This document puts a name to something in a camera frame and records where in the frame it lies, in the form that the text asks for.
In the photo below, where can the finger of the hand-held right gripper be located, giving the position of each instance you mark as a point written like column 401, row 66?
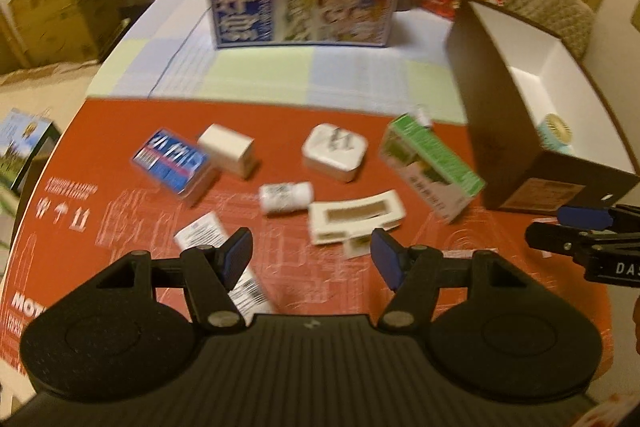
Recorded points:
column 585, row 217
column 550, row 237

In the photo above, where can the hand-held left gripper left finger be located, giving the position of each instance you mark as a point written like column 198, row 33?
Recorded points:
column 237, row 253

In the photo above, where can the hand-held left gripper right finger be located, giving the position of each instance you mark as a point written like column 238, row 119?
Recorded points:
column 385, row 257

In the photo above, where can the white spray bottle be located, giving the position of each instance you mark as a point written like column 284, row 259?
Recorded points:
column 200, row 232

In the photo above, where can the small white bottle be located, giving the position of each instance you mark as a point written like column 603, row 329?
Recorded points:
column 285, row 198

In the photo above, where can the white cardboard insert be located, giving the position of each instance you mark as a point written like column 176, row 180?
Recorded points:
column 320, row 219

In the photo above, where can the green carton box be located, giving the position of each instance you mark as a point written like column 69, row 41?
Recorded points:
column 430, row 162

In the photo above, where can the blue toothpick box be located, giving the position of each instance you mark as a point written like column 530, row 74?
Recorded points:
column 172, row 163

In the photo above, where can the brown storage box white inside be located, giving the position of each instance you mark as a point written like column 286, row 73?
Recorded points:
column 500, row 107

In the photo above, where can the mint handheld fan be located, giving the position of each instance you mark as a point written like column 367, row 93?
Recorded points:
column 556, row 129

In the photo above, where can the small white box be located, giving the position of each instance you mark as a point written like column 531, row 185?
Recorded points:
column 227, row 147

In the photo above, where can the red printed cardboard sheet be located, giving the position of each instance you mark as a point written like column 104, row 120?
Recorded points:
column 125, row 227

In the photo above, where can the white power adapter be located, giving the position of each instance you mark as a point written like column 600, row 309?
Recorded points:
column 332, row 152

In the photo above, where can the checked tablecloth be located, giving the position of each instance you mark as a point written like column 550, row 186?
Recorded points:
column 250, row 74

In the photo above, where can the quilted chair cushion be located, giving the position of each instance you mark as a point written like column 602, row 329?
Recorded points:
column 545, row 2

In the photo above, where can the small picture box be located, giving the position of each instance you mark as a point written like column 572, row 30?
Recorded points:
column 25, row 147

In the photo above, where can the cardboard box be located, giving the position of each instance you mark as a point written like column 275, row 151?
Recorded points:
column 55, row 17

